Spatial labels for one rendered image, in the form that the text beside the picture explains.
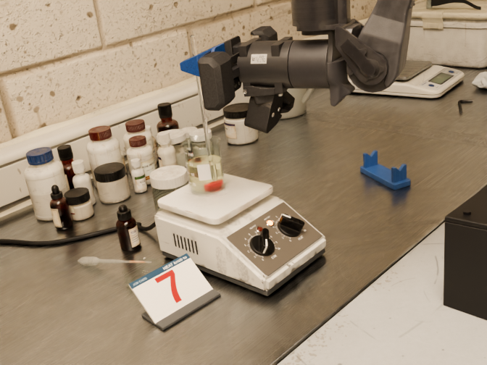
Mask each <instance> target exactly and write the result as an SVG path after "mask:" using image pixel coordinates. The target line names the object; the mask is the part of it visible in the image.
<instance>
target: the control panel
mask: <svg viewBox="0 0 487 365"><path fill-rule="evenodd" d="M281 214H287V215H290V216H292V217H295V218H297V219H300V220H302V221H304V226H303V228H302V230H301V232H300V234H299V235H298V236H296V237H288V236H286V235H284V234H283V233H282V232H281V231H280V230H279V229H278V222H279V219H280V216H281ZM269 220H270V221H272V223H273V224H272V225H268V223H267V221H269ZM258 227H262V228H267V229H268V230H269V236H270V239H271V241H272V242H273V243H274V245H275V250H274V251H273V253H272V254H271V255H269V256H260V255H259V254H257V253H255V252H253V250H252V249H251V246H250V241H251V239H252V238H253V237H254V236H255V235H260V233H261V232H260V231H259V230H258V229H257V228H258ZM321 237H322V235H321V234H320V233H319V232H318V231H316V229H315V228H313V227H312V226H311V225H310V224H309V223H307V222H306V221H305V220H304V219H303V218H301V217H300V216H299V215H298V214H297V213H296V212H295V211H294V210H293V209H291V208H290V207H289V206H288V205H287V204H285V203H284V202H283V203H281V204H279V205H277V206H276V207H274V208H273V209H271V210H269V211H268V212H266V213H265V214H263V215H262V216H260V217H258V218H256V219H255V220H254V221H252V222H250V223H248V224H247V225H245V226H244V227H242V228H241V229H239V230H237V231H236V232H234V233H233V234H231V235H229V236H227V237H226V238H227V239H228V240H229V241H230V242H231V243H232V244H233V245H234V246H235V247H236V248H237V249H238V250H239V251H240V252H241V253H242V254H243V255H244V256H245V257H246V258H248V259H249V260H250V261H251V262H252V263H253V264H254V265H255V266H256V267H257V268H258V269H260V270H261V271H262V272H263V273H264V274H265V275H267V276H270V275H271V274H272V273H273V272H275V271H276V270H277V269H279V268H281V267H282V266H283V265H284V264H286V263H287V262H288V261H290V260H292V258H294V257H295V256H297V255H298V254H299V253H301V252H302V251H303V250H305V249H306V248H308V247H309V246H311V245H312V244H313V243H314V242H316V241H317V240H319V239H320V238H321Z"/></svg>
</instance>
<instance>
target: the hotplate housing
mask: <svg viewBox="0 0 487 365"><path fill-rule="evenodd" d="M283 202H284V203H285V204H287V203H286V202H285V201H284V200H283V199H280V198H278V197H276V196H271V195H269V196H267V197H265V198H263V199H262V200H261V201H258V202H257V203H255V204H254V205H252V206H250V207H249V208H247V209H245V210H243V211H242V212H240V213H239V214H237V215H235V216H234V217H231V218H230V219H228V220H227V221H225V222H223V223H222V224H218V225H211V224H208V223H206V222H202V221H199V220H197V219H193V218H190V217H186V216H183V215H181V214H177V213H175V212H172V211H168V210H165V209H163V210H161V211H159V212H157V214H156V215H155V218H154V219H155V224H156V228H157V234H158V239H159V246H160V250H161V251H162V254H163V256H166V257H169V258H171V259H174V260H175V259H176V258H178V257H180V256H182V255H184V254H186V253H187V254H188V255H189V256H190V258H191V260H192V261H193V262H194V263H195V265H196V266H197V268H198V269H200V270H201V271H204V272H207V273H210V274H213V275H214V276H217V277H220V278H222V279H224V280H227V281H229V282H232V283H235V284H237V285H240V286H242V287H245V288H248V289H250V290H253V291H255V292H257V293H261V294H262V295H266V296H268V295H270V294H271V293H273V292H274V291H275V290H277V289H278V288H279V287H280V286H281V285H283V284H284V283H286V282H287V281H289V280H290V279H291V278H292V277H293V276H295V275H296V274H298V273H299V272H300V271H301V270H302V269H304V268H305V267H307V266H308V265H309V264H311V263H312V262H313V261H314V260H315V259H317V258H318V257H320V256H321V255H323V254H324V253H325V247H326V239H325V236H324V235H323V234H322V233H321V232H319V231H318V230H317V229H316V228H315V227H313V226H312V225H311V224H310V223H309V222H308V221H307V220H306V219H305V218H303V217H302V216H301V215H300V214H299V213H297V212H296V211H295V210H294V209H293V208H291V207H290V206H289V205H288V204H287V205H288V206H289V207H290V208H291V209H293V210H294V211H295V212H296V213H297V214H298V215H299V216H300V217H301V218H303V219H304V220H305V221H306V222H307V223H309V224H310V225H311V226H312V227H313V228H315V229H316V231H318V232H319V233H320V234H321V235H322V237H321V238H320V239H319V240H317V241H316V242H314V243H313V244H312V245H311V246H309V247H308V248H306V249H305V250H303V251H302V252H301V253H299V254H298V255H297V256H295V257H294V258H292V260H290V261H288V262H287V263H286V264H284V265H283V266H282V267H281V268H279V269H277V270H276V271H275V272H273V273H272V274H271V275H270V276H267V275H265V274H264V273H263V272H262V271H261V270H260V269H258V268H257V267H256V266H255V265H254V264H253V263H252V262H251V261H250V260H249V259H248V258H246V257H245V256H244V255H243V254H242V253H241V252H240V251H239V250H238V249H237V248H236V247H235V246H234V245H233V244H232V243H231V242H230V241H229V240H228V239H227V238H226V237H227V236H229V235H231V234H233V233H234V232H236V231H237V230H239V229H241V228H242V227H244V226H245V225H247V224H248V223H250V222H252V221H254V220H255V219H256V218H258V217H260V216H262V215H263V214H265V213H266V212H268V211H269V210H271V209H273V208H274V207H276V206H277V205H279V204H281V203H283Z"/></svg>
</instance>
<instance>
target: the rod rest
mask: <svg viewBox="0 0 487 365"><path fill-rule="evenodd" d="M363 163H364V166H361V167H360V172H361V173H363V174H365V175H367V176H368V177H371V178H372V179H374V180H376V181H378V182H380V183H382V184H384V185H385V186H387V187H389V188H391V189H393V190H398V189H400V188H405V187H407V186H410V185H411V180H410V179H409V178H407V165H406V164H402V165H401V166H400V168H399V169H397V168H395V167H392V168H391V169H389V168H387V167H384V166H383V165H381V164H379V163H378V151H376V150H374V151H373V152H372V153H371V154H370V155H368V154H366V153H363Z"/></svg>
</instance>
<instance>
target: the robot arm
mask: <svg viewBox="0 0 487 365"><path fill-rule="evenodd" d="M414 5H415V0H377V2H376V5H375V7H374V9H373V11H372V13H371V15H370V16H369V18H368V20H367V22H366V23H365V25H363V24H362V23H360V22H359V21H357V20H356V19H351V9H350V0H291V13H292V25H293V26H295V27H296V31H301V34H302V35H328V39H312V40H293V37H292V36H289V37H284V38H282V39H280V40H279V41H278V34H277V32H276V31H275V30H274V29H273V28H272V27H271V26H261V27H259V28H257V29H255V30H253V31H251V35H258V36H259V37H258V38H253V39H251V40H249V41H247V42H241V39H240V37H239V36H238V35H237V36H236V37H234V38H231V39H229V40H227V41H225V42H223V43H220V44H218V45H216V46H214V47H212V48H210V49H207V50H206V51H203V52H201V53H200V54H197V55H196V56H193V57H191V58H189V59H186V60H184V61H182V62H181V63H180V70H181V71H183V72H187V73H189V74H192V75H195V76H198V77H200V82H201V92H202V97H203V102H204V108H205V109H206V110H209V111H220V110H221V109H222V108H223V107H225V106H227V105H228V104H229V103H230V102H231V101H232V100H233V99H234V98H235V97H236V95H235V91H237V90H238V89H239V88H240V87H241V83H243V93H244V96H251V97H250V99H249V107H248V112H247V116H246V118H245V120H244V125H245V126H247V127H250V128H253V129H255V130H259V131H261V132H264V133H269V132H270V131H271V129H273V128H274V126H276V125H277V123H278V121H279V119H280V118H281V117H282V114H281V113H286V112H289V111H290V110H291V109H292V108H293V107H294V101H295V98H294V97H293V96H292V95H291V94H290V93H289V92H288V91H287V89H289V88H329V91H330V104H331V106H336V105H337V104H339V103H340V102H341V101H342V100H343V99H344V98H345V97H346V96H347V95H349V94H350V93H351V92H353V91H354V90H355V87H354V86H353V85H352V84H351V83H350V82H349V80H348V76H349V77H350V79H351V81H352V82H353V84H355V86H356V87H358V88H359V89H361V90H363V91H366V92H371V93H374V92H380V91H383V90H385V89H387V88H389V87H390V86H391V85H392V84H393V83H394V81H395V80H396V79H397V77H398V76H399V75H400V74H401V72H402V71H403V69H404V67H405V64H406V60H407V50H408V45H409V34H410V24H411V17H412V8H413V6H414Z"/></svg>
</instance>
